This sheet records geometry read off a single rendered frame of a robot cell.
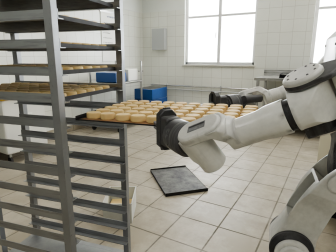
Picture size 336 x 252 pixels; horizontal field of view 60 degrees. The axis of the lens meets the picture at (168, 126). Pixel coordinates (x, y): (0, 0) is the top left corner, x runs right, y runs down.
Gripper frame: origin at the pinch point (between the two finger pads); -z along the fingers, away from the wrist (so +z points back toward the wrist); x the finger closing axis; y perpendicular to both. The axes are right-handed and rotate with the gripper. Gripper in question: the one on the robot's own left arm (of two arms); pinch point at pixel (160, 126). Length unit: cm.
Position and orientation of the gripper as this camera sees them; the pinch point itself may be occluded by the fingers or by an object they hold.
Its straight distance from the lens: 89.0
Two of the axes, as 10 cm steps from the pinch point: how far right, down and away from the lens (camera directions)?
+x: 0.0, -9.7, -2.3
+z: 4.4, 2.0, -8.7
